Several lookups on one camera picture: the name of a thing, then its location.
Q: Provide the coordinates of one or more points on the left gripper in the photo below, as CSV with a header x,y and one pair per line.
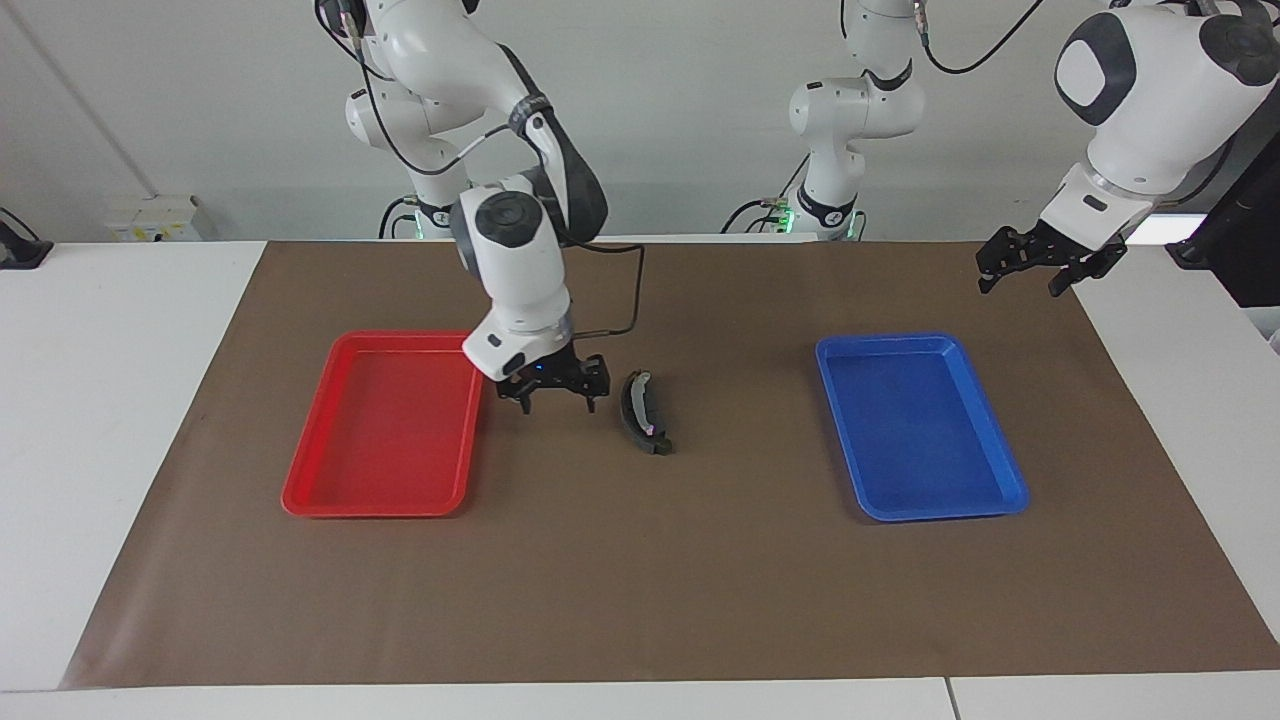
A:
x,y
1058,248

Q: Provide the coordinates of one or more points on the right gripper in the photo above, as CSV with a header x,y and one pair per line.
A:
x,y
552,372

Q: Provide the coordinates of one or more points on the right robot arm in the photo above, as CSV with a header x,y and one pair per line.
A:
x,y
450,60

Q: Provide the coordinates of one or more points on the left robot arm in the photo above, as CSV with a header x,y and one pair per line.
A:
x,y
1150,110

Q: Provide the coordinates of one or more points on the dark grey brake pad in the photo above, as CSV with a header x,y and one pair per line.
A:
x,y
640,412

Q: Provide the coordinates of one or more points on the red plastic tray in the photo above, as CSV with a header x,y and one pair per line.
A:
x,y
390,430

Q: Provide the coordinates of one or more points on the black stand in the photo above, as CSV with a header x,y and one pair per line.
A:
x,y
1240,230
20,250

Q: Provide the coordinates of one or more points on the blue plastic tray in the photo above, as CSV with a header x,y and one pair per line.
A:
x,y
920,430

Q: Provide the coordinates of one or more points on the white wall socket box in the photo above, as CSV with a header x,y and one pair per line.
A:
x,y
160,218

